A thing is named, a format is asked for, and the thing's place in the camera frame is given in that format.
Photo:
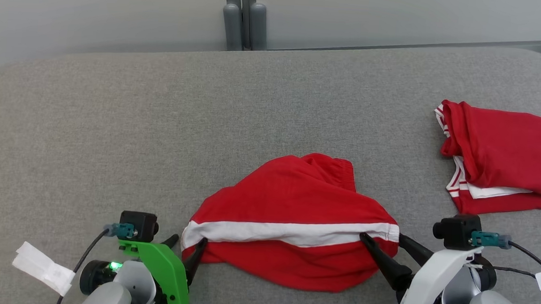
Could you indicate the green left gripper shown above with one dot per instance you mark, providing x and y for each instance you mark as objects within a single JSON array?
[{"x": 167, "y": 272}]

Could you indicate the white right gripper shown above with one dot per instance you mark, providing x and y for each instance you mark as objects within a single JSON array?
[{"x": 436, "y": 279}]

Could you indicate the red shorts with white stripe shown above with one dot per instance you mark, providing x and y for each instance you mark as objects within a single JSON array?
[{"x": 296, "y": 196}]

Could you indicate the red basketball jersey number 23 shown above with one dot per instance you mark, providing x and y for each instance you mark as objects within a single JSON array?
[{"x": 510, "y": 148}]

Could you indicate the grey fabric sofa seat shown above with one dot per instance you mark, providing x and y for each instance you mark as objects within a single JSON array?
[{"x": 158, "y": 140}]

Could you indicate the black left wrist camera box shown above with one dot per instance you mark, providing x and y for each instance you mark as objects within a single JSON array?
[{"x": 141, "y": 224}]

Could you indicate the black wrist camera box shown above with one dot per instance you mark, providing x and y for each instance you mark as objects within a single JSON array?
[
  {"x": 141, "y": 224},
  {"x": 456, "y": 229}
]

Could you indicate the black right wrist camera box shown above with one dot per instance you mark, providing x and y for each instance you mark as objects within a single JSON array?
[{"x": 456, "y": 229}]

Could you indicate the teal left camera connector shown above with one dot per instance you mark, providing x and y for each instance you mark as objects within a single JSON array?
[{"x": 122, "y": 230}]

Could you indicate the teal camera connector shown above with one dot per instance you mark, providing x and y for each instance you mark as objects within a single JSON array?
[
  {"x": 122, "y": 230},
  {"x": 488, "y": 239}
]

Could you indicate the teal right camera connector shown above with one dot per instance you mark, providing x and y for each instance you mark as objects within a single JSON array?
[{"x": 488, "y": 239}]

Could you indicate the grey partition post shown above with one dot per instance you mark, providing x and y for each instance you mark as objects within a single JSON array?
[
  {"x": 231, "y": 22},
  {"x": 255, "y": 24}
]

